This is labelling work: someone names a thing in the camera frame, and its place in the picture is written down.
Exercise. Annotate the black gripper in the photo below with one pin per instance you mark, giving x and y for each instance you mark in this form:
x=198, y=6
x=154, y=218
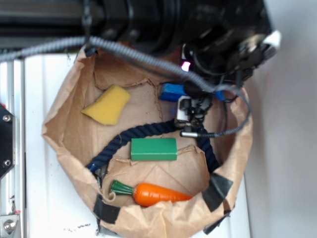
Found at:
x=229, y=39

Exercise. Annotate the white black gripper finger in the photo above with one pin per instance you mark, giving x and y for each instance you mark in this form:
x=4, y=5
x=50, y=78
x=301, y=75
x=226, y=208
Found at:
x=192, y=111

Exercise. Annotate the blue sponge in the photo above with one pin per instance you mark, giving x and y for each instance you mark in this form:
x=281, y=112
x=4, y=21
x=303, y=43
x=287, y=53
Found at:
x=175, y=92

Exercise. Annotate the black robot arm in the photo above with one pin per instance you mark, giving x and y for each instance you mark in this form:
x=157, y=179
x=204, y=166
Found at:
x=29, y=27

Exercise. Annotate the yellow sponge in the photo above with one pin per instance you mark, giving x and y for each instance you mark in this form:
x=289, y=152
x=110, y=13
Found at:
x=108, y=107

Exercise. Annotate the green wooden block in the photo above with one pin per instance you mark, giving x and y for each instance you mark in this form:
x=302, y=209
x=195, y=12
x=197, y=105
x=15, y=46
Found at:
x=153, y=149

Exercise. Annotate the brown paper bag basket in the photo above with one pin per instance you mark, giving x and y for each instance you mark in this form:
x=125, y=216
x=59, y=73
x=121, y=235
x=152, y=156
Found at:
x=77, y=139

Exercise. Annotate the orange toy carrot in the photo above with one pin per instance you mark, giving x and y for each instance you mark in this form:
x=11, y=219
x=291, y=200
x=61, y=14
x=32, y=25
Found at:
x=147, y=194

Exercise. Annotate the white plastic tray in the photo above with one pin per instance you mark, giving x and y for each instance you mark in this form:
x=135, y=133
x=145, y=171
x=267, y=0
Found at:
x=55, y=208

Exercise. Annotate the black metal bracket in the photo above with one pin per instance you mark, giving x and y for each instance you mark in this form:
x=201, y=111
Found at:
x=7, y=141

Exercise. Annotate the aluminium frame rail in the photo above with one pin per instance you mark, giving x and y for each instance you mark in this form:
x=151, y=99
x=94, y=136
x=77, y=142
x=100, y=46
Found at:
x=13, y=222

